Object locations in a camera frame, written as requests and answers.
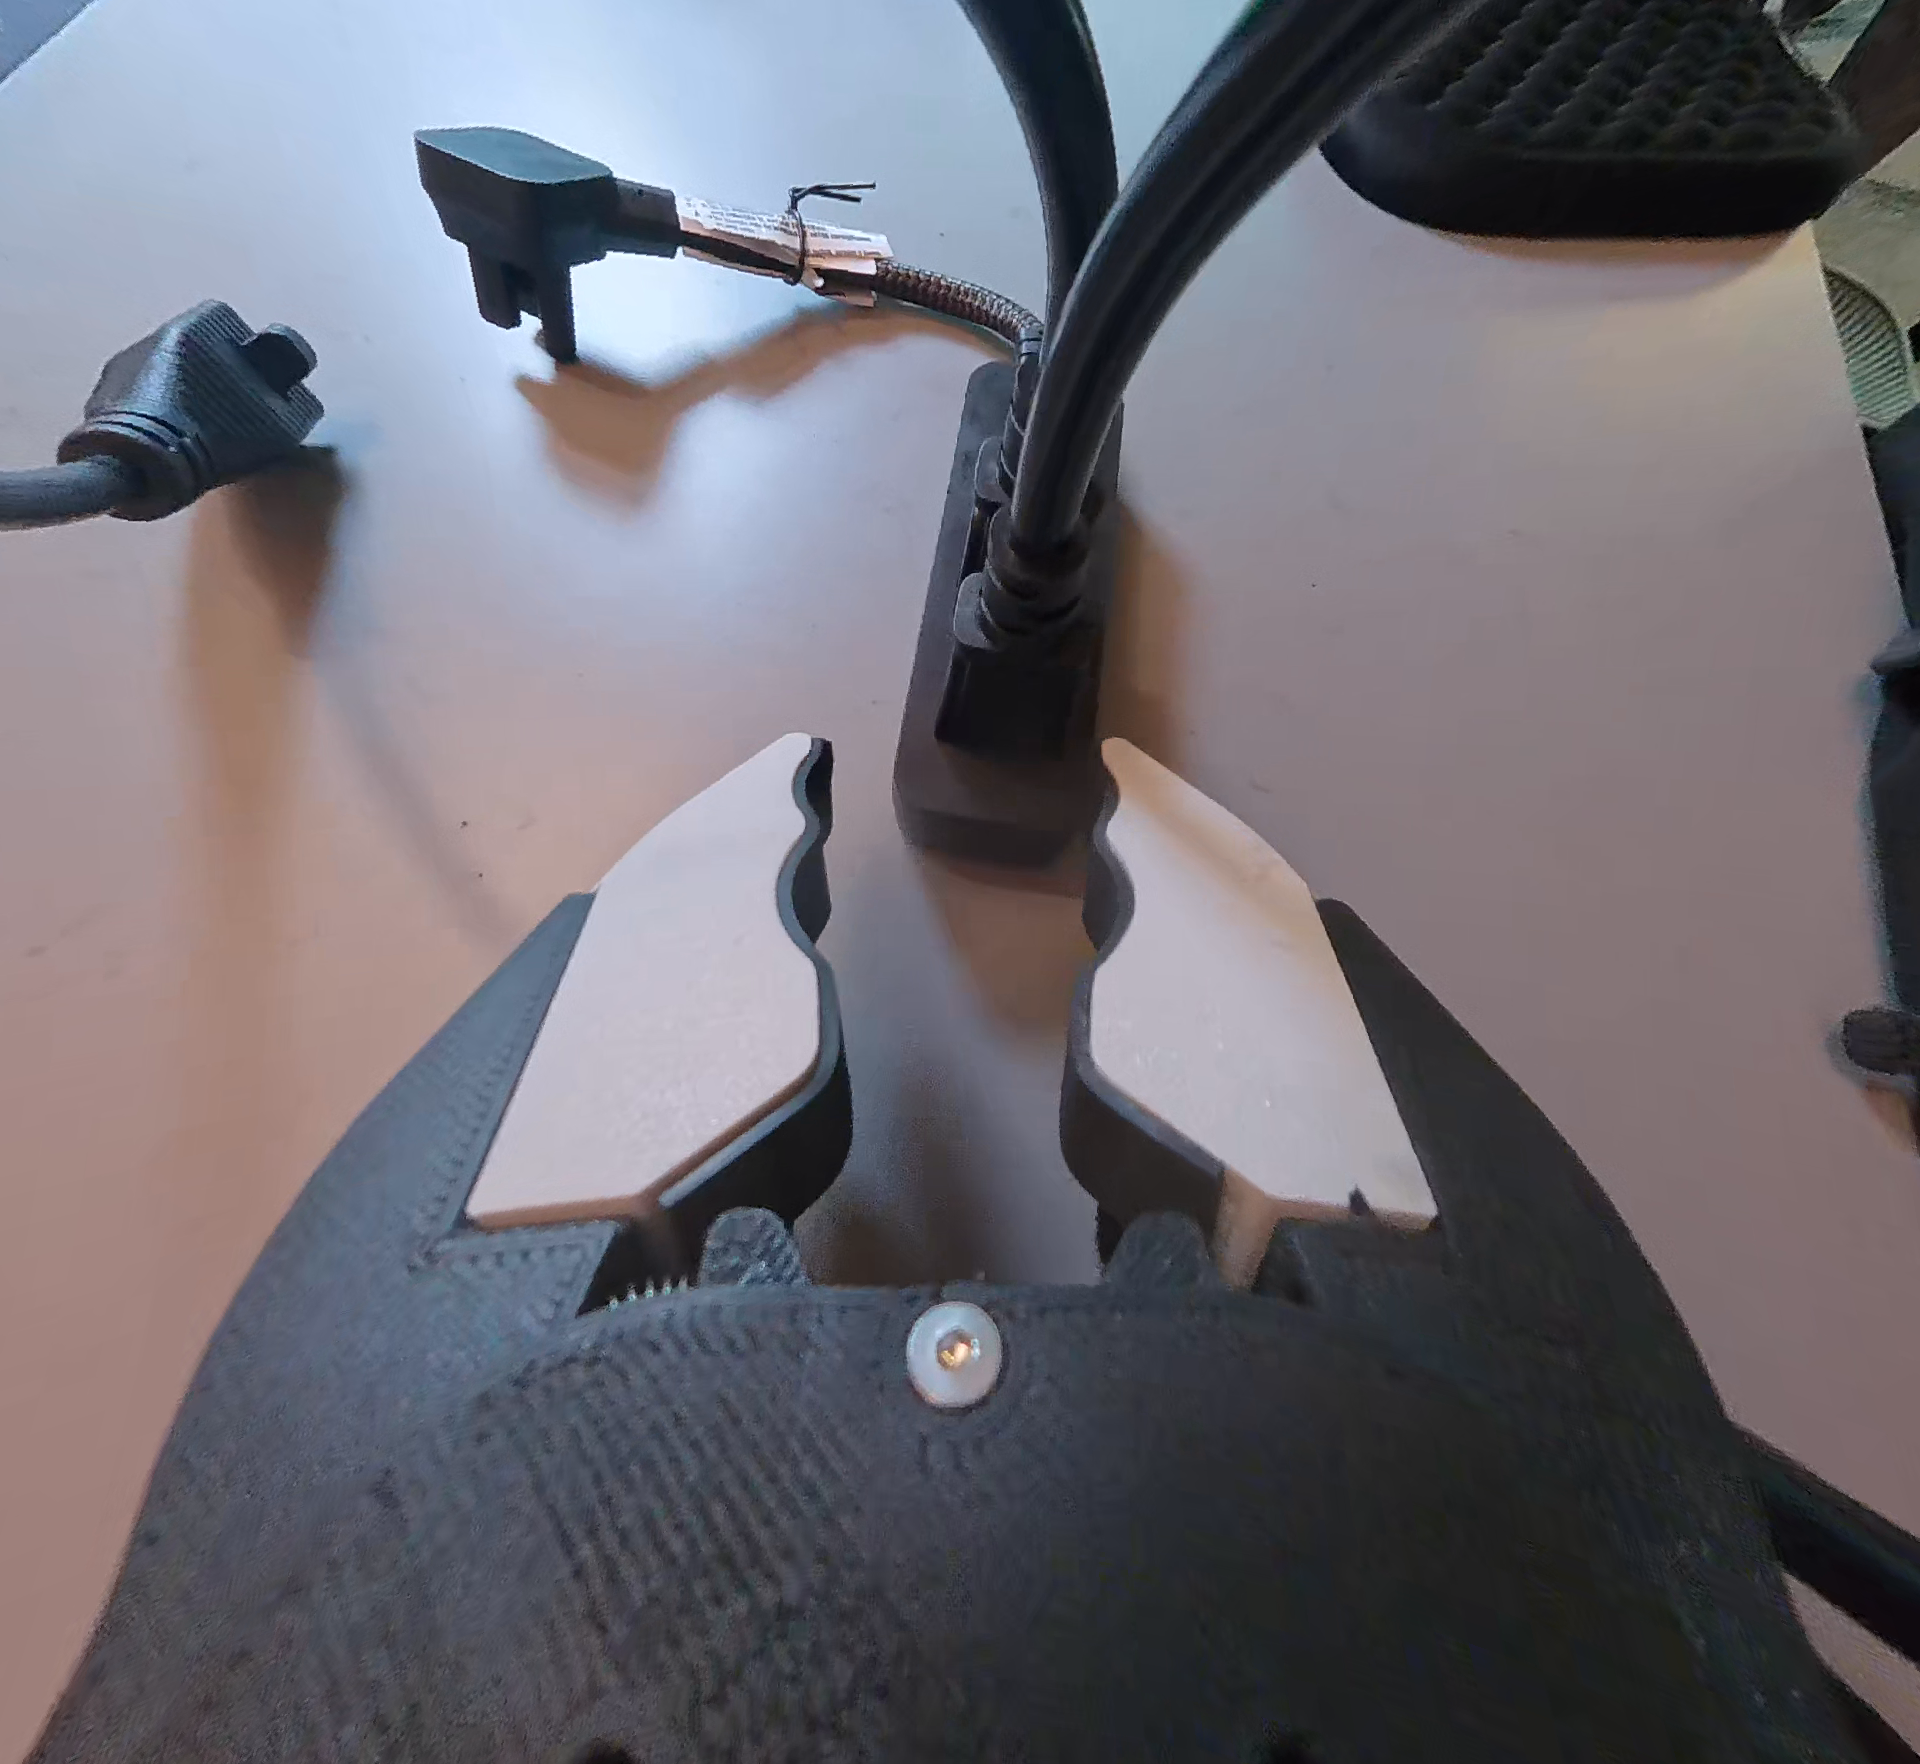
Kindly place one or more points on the black mesh wrist pad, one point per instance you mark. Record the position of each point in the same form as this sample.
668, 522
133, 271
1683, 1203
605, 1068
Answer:
1604, 99

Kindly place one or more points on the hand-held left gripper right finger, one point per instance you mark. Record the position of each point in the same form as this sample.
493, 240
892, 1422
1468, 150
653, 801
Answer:
1244, 1028

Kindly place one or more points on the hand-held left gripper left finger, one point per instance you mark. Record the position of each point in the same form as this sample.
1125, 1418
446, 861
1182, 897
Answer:
675, 1015

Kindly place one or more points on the black power strip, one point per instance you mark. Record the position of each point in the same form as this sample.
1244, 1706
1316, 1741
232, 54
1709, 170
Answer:
974, 804

